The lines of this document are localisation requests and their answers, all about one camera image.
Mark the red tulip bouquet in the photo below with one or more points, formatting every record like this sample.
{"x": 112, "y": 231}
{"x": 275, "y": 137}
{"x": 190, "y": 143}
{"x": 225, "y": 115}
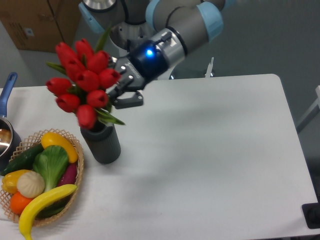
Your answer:
{"x": 88, "y": 74}

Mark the green leafy cabbage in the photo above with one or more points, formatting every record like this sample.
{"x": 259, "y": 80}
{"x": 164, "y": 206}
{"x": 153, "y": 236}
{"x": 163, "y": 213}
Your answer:
{"x": 51, "y": 165}

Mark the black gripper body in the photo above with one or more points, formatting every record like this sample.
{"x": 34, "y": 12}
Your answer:
{"x": 140, "y": 67}

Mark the brown cardboard box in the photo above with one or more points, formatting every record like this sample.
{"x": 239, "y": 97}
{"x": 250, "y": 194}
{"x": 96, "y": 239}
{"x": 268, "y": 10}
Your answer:
{"x": 39, "y": 25}

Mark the white frame at right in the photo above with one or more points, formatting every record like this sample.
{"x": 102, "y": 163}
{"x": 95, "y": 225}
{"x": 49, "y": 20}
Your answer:
{"x": 312, "y": 111}

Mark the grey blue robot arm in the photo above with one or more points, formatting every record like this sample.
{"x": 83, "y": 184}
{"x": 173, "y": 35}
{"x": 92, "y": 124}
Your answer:
{"x": 156, "y": 34}

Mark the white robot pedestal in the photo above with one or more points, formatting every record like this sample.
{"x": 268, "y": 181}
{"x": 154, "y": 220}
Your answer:
{"x": 126, "y": 37}

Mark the purple eggplant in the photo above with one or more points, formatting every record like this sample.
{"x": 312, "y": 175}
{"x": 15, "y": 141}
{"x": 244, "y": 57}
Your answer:
{"x": 69, "y": 176}

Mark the dark grey ribbed vase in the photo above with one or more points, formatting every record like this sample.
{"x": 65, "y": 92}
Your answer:
{"x": 103, "y": 142}

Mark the woven wicker basket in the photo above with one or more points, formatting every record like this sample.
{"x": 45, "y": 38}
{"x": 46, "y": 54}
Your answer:
{"x": 31, "y": 141}

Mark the white steamed bun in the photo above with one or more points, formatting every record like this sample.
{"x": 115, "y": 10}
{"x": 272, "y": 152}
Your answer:
{"x": 30, "y": 184}

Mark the orange fruit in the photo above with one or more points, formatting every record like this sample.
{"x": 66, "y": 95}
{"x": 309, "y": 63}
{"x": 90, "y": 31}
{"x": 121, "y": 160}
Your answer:
{"x": 18, "y": 203}

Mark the yellow banana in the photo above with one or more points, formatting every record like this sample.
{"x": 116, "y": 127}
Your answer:
{"x": 42, "y": 201}

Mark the blue handled saucepan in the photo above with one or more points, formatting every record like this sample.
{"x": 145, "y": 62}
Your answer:
{"x": 9, "y": 138}

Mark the yellow bell pepper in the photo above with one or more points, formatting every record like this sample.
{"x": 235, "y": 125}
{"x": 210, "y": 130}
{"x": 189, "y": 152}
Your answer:
{"x": 9, "y": 181}

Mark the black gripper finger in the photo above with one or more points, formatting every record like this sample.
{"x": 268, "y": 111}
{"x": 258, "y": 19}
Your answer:
{"x": 126, "y": 95}
{"x": 118, "y": 64}

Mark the green cucumber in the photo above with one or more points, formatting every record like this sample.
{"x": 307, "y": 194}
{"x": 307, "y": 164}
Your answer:
{"x": 23, "y": 161}

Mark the black device at edge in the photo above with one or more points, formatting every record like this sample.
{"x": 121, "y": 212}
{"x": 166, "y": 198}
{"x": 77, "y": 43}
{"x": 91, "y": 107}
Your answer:
{"x": 311, "y": 212}

